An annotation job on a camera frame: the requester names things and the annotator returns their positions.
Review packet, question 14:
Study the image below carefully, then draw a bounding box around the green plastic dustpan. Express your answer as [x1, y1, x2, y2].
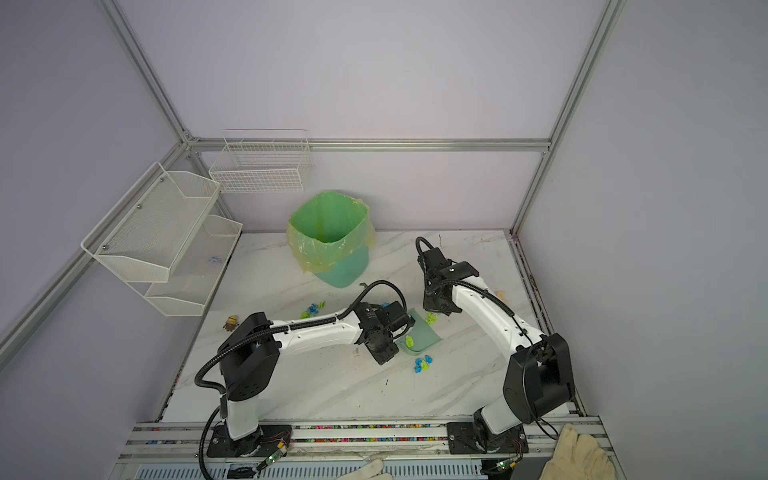
[396, 309, 441, 356]

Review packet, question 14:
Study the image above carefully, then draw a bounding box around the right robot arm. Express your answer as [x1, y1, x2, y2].
[415, 236, 575, 453]

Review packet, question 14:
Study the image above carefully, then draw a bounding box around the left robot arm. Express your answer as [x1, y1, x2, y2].
[194, 301, 415, 458]

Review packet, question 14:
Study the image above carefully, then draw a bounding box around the paper scrap cluster front right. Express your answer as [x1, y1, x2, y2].
[414, 355, 433, 373]

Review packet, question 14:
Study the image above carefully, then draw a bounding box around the green trash bin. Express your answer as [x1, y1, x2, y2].
[314, 246, 369, 289]

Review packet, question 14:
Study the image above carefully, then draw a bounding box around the paper scrap cluster far left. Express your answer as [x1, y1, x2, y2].
[300, 301, 326, 319]

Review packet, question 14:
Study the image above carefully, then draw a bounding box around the yellow-green bin liner bag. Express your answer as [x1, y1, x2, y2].
[286, 191, 375, 273]

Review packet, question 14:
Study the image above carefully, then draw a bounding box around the white glove centre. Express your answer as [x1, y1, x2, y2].
[337, 459, 394, 480]

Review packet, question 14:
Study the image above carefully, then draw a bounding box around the white glove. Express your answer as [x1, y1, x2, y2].
[539, 424, 617, 480]
[337, 459, 394, 480]

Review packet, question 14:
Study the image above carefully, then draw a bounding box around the white mesh lower shelf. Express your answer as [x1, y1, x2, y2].
[142, 215, 242, 317]

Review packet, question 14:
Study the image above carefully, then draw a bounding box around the white mesh shelf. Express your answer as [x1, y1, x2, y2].
[81, 163, 220, 283]
[142, 215, 242, 317]

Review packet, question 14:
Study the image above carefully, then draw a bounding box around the white glove right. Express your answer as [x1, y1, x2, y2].
[539, 424, 617, 480]

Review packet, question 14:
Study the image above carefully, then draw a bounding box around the white mesh upper shelf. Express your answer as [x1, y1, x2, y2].
[81, 163, 220, 283]

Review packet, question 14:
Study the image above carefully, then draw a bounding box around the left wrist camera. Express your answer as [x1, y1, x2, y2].
[378, 302, 407, 324]

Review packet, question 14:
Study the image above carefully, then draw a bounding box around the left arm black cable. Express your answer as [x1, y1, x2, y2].
[193, 279, 409, 480]

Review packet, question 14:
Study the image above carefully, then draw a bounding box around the white wire basket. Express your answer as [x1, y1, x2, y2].
[209, 129, 314, 194]

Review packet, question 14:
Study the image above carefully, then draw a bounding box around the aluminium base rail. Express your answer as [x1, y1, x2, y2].
[107, 416, 628, 480]

